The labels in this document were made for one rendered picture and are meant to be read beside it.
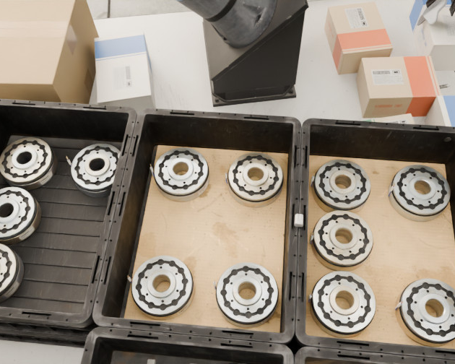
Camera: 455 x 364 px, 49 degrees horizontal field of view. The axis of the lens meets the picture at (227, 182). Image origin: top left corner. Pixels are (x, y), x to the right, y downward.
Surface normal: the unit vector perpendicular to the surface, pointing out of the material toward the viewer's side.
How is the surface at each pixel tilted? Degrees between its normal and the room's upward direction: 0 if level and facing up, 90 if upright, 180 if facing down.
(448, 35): 0
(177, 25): 0
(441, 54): 90
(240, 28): 78
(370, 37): 0
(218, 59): 44
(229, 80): 90
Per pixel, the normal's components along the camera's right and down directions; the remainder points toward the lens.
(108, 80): -0.03, -0.48
